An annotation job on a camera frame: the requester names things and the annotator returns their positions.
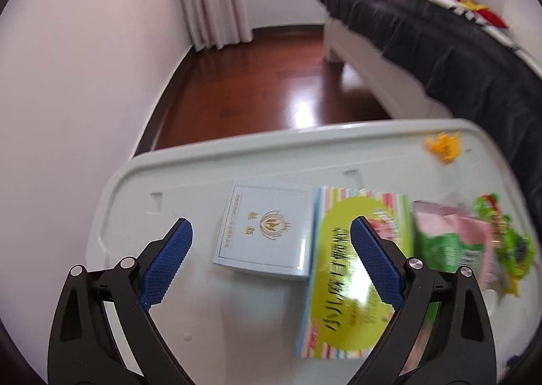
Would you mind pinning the dark blanket with white band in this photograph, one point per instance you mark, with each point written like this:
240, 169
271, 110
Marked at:
444, 50

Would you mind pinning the yellow plastic part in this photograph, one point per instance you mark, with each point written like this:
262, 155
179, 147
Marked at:
442, 147

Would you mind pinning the white box with gold emblem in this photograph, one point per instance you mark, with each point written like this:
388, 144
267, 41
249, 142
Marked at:
254, 249

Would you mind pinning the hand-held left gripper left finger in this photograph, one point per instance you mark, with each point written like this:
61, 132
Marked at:
167, 260

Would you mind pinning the red yellow plush toy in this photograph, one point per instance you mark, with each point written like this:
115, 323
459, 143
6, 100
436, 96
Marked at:
487, 14

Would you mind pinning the green pink snack bag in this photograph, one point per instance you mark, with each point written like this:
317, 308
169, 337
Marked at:
449, 245

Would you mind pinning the white bed frame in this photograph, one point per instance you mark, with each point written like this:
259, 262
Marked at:
381, 71

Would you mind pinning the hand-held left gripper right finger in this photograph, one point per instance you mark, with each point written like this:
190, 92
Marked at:
377, 258

